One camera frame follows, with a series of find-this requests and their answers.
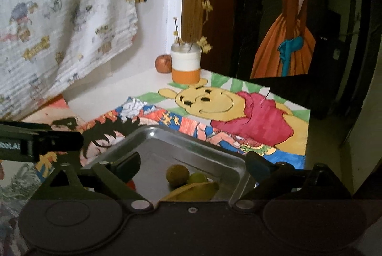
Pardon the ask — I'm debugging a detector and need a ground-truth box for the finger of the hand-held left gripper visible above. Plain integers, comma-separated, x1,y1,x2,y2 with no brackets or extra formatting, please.
36,131,85,160

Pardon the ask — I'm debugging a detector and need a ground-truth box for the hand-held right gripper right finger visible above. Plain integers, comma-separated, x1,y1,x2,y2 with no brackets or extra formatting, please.
230,151,354,210

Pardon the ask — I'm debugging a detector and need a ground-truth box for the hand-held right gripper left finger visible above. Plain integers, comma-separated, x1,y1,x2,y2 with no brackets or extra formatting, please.
39,152,151,211

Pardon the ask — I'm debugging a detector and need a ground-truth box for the metal tray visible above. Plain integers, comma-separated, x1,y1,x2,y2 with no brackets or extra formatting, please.
80,124,258,203

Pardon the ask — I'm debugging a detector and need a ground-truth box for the small round brown fruit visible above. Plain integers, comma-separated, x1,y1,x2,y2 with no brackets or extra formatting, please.
165,164,190,187

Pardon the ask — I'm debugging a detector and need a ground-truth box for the green grape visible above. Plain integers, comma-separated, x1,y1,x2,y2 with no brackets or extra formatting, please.
188,173,208,185

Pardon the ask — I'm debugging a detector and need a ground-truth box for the yellow banana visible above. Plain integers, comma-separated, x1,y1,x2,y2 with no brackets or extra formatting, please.
161,181,220,202

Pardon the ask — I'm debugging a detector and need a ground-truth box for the grey green drawing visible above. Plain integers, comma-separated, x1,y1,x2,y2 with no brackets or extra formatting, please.
0,161,48,256

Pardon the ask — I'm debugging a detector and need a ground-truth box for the orange cartoon child drawing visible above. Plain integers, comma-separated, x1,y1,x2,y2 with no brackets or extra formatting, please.
18,96,84,134

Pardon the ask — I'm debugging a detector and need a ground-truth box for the yellow bear drawing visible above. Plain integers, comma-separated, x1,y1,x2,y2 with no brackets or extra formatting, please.
158,69,311,170

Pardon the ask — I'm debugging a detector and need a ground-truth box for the red apple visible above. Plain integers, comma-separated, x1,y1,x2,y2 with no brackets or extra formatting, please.
154,55,173,74

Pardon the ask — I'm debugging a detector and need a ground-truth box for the white printed cloth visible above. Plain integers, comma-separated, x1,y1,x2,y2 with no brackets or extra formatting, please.
0,0,138,121

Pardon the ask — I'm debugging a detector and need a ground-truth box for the white and orange jar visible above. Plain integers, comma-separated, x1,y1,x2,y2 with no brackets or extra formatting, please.
171,43,201,85

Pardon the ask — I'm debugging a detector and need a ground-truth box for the dark painting with orange dress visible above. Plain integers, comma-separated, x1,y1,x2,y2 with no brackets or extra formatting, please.
239,0,326,80

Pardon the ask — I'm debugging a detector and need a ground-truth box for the dried yellow flower branch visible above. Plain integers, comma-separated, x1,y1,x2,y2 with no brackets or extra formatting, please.
172,0,214,54

